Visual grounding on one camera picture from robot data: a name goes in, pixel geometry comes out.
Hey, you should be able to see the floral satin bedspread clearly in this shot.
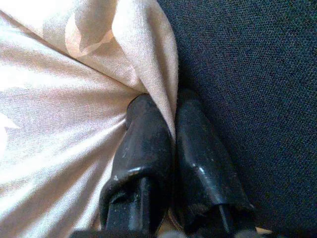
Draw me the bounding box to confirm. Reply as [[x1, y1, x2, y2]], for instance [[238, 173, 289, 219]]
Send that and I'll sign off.
[[0, 0, 179, 238]]

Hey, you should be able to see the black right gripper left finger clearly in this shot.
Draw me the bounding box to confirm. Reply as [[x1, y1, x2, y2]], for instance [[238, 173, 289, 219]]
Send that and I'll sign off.
[[99, 95, 176, 233]]

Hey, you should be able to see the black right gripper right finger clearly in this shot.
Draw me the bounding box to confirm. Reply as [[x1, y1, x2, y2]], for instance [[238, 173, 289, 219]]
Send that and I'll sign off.
[[174, 89, 254, 233]]

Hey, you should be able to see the dark blue woven fabric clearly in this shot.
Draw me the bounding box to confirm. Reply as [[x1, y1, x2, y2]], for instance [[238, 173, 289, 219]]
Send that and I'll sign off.
[[156, 0, 317, 238]]

